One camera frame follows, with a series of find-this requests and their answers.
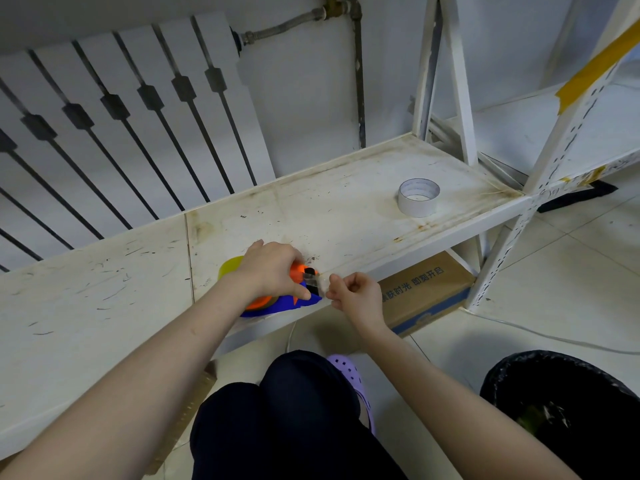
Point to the person's left hand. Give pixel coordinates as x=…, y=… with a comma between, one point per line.
x=267, y=269

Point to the person's right hand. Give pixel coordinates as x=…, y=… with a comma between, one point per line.
x=362, y=299

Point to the person's right thumb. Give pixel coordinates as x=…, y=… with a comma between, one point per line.
x=334, y=297

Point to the person's left thumb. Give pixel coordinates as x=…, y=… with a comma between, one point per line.
x=299, y=290

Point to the clear tape strip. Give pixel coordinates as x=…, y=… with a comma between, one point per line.
x=320, y=284

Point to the orange and blue tape dispenser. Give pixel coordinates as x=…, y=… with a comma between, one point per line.
x=280, y=305

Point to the person's left forearm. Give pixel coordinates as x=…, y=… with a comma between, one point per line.
x=135, y=389

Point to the person's right forearm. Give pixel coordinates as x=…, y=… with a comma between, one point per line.
x=450, y=409

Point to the yellow tape roll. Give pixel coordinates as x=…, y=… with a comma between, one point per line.
x=229, y=267

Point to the purple clog shoe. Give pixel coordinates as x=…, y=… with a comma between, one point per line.
x=352, y=374

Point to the white metal shelf rack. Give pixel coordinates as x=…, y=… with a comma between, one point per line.
x=350, y=209

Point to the brown and blue cardboard box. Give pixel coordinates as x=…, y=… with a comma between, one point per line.
x=425, y=289

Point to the white tape roll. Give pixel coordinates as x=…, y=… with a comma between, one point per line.
x=419, y=202

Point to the person's dark trouser leg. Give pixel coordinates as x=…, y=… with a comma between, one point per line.
x=290, y=419

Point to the grey metal pipe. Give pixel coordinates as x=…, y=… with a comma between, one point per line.
x=359, y=84

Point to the white radiator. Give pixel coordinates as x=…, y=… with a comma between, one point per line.
x=125, y=144

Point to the black trash bin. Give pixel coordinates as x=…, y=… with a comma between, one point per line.
x=565, y=409

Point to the flat black floor object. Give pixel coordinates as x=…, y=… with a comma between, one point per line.
x=575, y=196

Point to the yellow tape strip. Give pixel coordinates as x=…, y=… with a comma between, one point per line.
x=590, y=72

